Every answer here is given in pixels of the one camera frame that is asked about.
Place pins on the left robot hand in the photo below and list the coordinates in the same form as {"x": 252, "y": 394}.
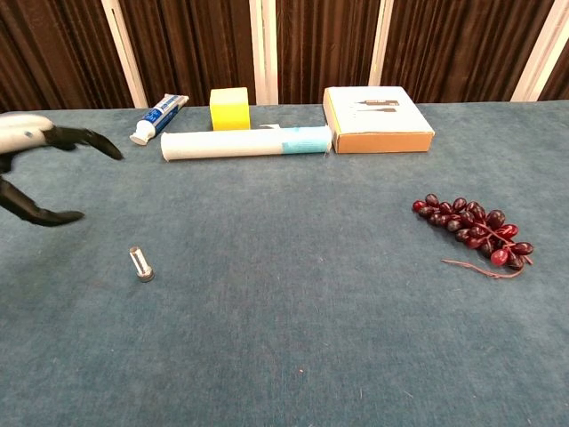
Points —
{"x": 22, "y": 133}

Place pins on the silver metal bolt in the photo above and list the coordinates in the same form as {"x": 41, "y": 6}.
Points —
{"x": 141, "y": 267}

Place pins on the blue white toothpaste tube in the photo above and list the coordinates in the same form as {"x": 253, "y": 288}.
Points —
{"x": 155, "y": 118}

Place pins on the dark brown curtain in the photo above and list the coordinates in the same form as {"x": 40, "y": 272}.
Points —
{"x": 200, "y": 44}

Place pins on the white paper roll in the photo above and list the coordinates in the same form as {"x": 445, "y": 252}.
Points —
{"x": 222, "y": 144}

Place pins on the yellow sponge block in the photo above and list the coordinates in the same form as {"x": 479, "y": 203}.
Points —
{"x": 230, "y": 111}

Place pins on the blue velvet table cloth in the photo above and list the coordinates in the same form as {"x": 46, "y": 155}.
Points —
{"x": 284, "y": 320}

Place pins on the flat cardboard box white lid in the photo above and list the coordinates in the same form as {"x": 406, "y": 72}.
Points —
{"x": 373, "y": 111}

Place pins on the dark red grape bunch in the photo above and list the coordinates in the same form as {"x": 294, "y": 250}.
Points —
{"x": 471, "y": 222}

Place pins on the white frame post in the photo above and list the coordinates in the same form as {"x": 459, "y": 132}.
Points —
{"x": 381, "y": 44}
{"x": 263, "y": 44}
{"x": 540, "y": 49}
{"x": 124, "y": 58}

